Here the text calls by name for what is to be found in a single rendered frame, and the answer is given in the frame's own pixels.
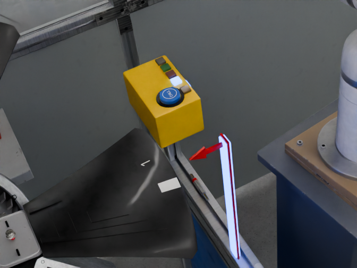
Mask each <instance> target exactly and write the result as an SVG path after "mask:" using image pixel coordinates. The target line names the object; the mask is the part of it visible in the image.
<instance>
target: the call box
mask: <svg viewBox="0 0 357 268"><path fill-rule="evenodd" d="M161 57H163V58H164V59H165V61H166V63H168V64H169V65H170V67H171V70H174V72H175V73H176V77H177V76H178V77H179V78H180V79H181V80H182V83H180V84H178V85H176V86H174V85H173V84H172V82H171V79H172V78H171V79H168V77H167V76H166V74H165V72H163V71H162V69H161V68H160V66H161V65H160V66H158V64H157V63H156V62H155V59H154V60H152V61H149V62H147V63H144V64H142V65H140V66H137V67H134V68H132V69H130V70H127V71H125V72H123V77H124V81H125V85H126V89H127V94H128V97H129V101H130V104H131V105H132V107H133V108H134V110H135V111H136V113H137V114H138V116H139V117H140V119H141V120H142V122H143V123H144V124H145V126H146V127H147V129H148V130H149V132H150V133H151V135H152V136H153V137H154V139H155V141H156V142H157V144H158V145H159V146H160V148H164V147H167V146H169V145H171V144H173V143H175V142H178V141H180V140H182V139H184V138H186V137H189V136H191V135H193V134H195V133H197V132H199V131H202V130H203V129H204V125H203V116H202V108H201V100H200V97H199V96H198V95H197V94H196V92H195V91H194V90H193V89H192V88H191V86H190V85H189V84H188V83H187V81H186V80H185V79H184V78H183V77H182V75H181V74H180V73H179V72H178V70H177V69H176V68H175V66H174V65H173V64H172V63H171V62H170V60H169V59H168V58H167V57H166V56H165V55H163V56H161ZM159 58H160V57H159ZM156 59H158V58H156ZM169 71H170V70H169ZM173 78H174V77H173ZM185 85H188V86H189V87H190V88H191V92H189V93H187V94H185V95H184V94H183V93H182V92H181V91H180V88H181V87H183V86H185ZM172 86H173V87H174V88H176V89H178V90H179V92H180V96H181V97H180V100H179V101H178V102H177V103H175V104H170V105H167V104H163V103H162V102H161V101H160V97H159V94H160V92H161V91H162V90H164V89H165V88H169V87H172Z"/></svg>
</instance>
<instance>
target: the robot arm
mask: <svg viewBox="0 0 357 268"><path fill-rule="evenodd" d="M339 1H341V2H343V3H345V4H346V5H348V6H350V7H352V8H354V9H356V10H357V0H339ZM317 150H318V154H319V156H320V158H321V160H322V161H323V162H324V163H325V165H326V166H327V167H328V168H330V169H331V170H332V171H334V172H335V173H337V174H339V175H341V176H343V177H345V178H347V179H351V180H354V181H357V29H356V30H354V31H353V32H352V33H350V34H349V36H348V37H347V39H346V41H345V43H344V46H343V50H342V57H341V70H340V79H339V97H338V112H337V117H335V118H334V119H332V120H330V121H329V122H328V123H326V124H325V125H324V127H323V128H322V129H321V131H320V132H319V135H318V139H317Z"/></svg>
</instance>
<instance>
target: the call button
mask: <svg viewBox="0 0 357 268"><path fill-rule="evenodd" d="M159 97H160V101H161V102H162V103H163V104H167V105H170V104H175V103H177V102H178V101H179V100H180V97H181V96H180V92H179V90H178V89H176V88H174V87H173V86H172V87H169V88H165V89H164V90H162V91H161V92H160V94H159Z"/></svg>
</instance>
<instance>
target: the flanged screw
mask: <svg viewBox="0 0 357 268"><path fill-rule="evenodd" d="M5 234H6V237H7V239H11V240H14V239H15V235H16V234H15V232H14V231H13V230H12V229H8V230H7V231H6V233H5Z"/></svg>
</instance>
